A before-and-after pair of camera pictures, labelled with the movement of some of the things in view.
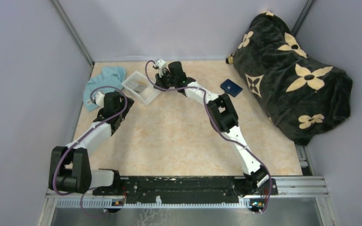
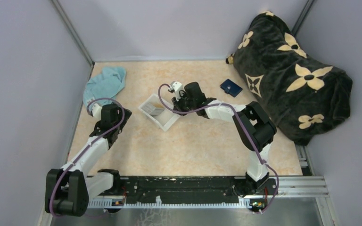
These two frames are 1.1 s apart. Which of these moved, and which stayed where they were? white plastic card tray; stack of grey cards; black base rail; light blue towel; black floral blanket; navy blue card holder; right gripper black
Moved: stack of grey cards; right gripper black; white plastic card tray
Stayed: light blue towel; black base rail; black floral blanket; navy blue card holder
